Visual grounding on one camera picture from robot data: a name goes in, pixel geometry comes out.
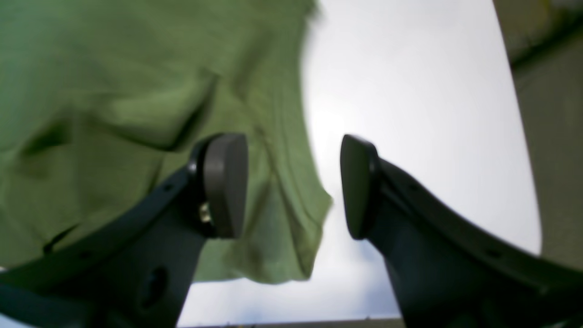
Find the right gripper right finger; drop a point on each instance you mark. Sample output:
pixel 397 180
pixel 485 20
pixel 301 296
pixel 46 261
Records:
pixel 447 272

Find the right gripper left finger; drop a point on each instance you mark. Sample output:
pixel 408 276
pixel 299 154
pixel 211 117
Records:
pixel 136 271

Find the olive green T-shirt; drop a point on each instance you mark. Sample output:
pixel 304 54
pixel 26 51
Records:
pixel 101 100

